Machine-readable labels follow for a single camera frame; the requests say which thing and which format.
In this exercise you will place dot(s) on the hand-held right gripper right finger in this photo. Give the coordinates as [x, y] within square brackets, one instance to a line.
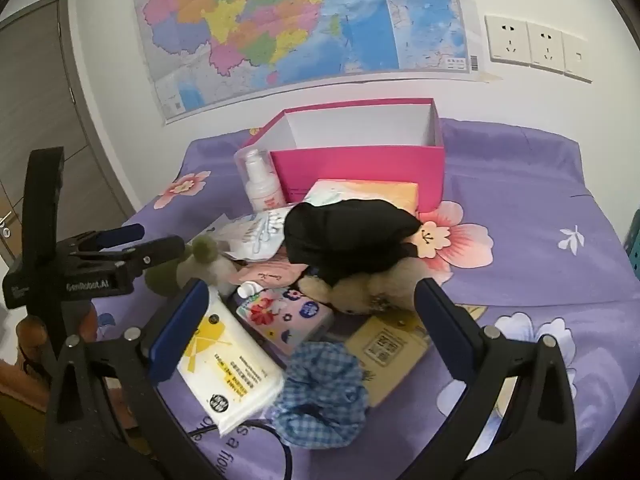
[440, 332]

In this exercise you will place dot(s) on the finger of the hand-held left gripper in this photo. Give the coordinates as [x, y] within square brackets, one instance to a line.
[160, 251]
[125, 233]

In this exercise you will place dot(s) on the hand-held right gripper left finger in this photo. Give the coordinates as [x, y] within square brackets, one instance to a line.
[182, 332]

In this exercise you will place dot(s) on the green plush toy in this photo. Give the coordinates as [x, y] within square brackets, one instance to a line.
[205, 250]

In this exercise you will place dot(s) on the white plastic sachet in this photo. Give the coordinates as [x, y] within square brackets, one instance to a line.
[255, 235]

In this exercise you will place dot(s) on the pink cardboard box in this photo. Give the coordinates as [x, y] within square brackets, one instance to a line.
[360, 165]

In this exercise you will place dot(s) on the person's left hand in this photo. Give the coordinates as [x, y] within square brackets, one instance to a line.
[27, 342]

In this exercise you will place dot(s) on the brown cardboard box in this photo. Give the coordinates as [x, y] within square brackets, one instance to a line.
[390, 355]

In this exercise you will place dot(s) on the white yellow tissue packet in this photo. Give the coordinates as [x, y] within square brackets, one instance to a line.
[225, 370]

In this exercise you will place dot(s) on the beige plush toy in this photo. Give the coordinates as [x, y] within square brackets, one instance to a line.
[370, 291]

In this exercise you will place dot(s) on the small pink packet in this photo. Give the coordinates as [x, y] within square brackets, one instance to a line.
[270, 272]

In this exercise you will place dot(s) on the white pump bottle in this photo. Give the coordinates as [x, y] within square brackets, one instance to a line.
[260, 185]

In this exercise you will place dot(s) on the black cloth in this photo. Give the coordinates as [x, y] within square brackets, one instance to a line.
[345, 240]

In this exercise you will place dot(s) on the blue checked scrunchie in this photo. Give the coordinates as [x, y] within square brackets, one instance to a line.
[320, 390]

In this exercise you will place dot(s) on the grey brown door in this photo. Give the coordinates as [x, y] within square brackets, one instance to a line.
[40, 110]

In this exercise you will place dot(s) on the pastel tissue pack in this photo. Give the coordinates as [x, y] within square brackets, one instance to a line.
[360, 192]

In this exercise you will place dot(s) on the purple floral bedsheet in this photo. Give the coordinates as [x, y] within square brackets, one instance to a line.
[525, 185]

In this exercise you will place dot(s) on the teal plastic crate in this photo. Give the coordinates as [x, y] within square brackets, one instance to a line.
[634, 250]

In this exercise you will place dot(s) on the colourful wall map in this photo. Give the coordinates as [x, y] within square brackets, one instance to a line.
[250, 20]

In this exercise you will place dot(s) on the white wall socket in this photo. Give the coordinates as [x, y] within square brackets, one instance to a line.
[546, 47]
[507, 40]

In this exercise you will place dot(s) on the white wall switch plate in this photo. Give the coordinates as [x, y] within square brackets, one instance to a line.
[577, 57]

